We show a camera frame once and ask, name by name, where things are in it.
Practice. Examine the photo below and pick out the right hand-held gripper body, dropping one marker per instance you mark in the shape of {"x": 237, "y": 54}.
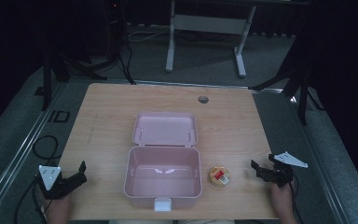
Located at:
{"x": 281, "y": 174}

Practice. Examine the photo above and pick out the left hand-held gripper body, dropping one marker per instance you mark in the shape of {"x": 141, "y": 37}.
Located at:
{"x": 49, "y": 177}

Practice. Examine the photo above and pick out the round yellow tin red label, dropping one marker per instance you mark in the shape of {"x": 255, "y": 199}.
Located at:
{"x": 219, "y": 177}

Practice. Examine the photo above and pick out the pink plastic box with lid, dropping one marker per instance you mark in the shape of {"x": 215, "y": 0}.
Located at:
{"x": 164, "y": 186}

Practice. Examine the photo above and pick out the person's right hand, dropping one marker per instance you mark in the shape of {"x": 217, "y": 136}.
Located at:
{"x": 281, "y": 193}

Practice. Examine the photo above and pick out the person's left hand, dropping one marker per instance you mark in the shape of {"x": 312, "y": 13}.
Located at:
{"x": 59, "y": 200}

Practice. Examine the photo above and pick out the round grey table grommet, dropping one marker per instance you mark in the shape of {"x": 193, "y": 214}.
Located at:
{"x": 203, "y": 99}

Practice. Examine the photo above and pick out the black metal stand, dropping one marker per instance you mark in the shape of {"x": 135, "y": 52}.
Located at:
{"x": 46, "y": 77}
{"x": 303, "y": 90}

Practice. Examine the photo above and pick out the dark equipment tower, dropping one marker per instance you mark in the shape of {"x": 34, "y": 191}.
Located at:
{"x": 115, "y": 25}

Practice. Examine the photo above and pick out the metal floor rail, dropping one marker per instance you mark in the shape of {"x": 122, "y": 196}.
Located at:
{"x": 21, "y": 152}
{"x": 317, "y": 161}

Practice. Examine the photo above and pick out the white metal desk frame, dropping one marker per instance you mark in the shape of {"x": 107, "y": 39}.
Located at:
{"x": 211, "y": 24}

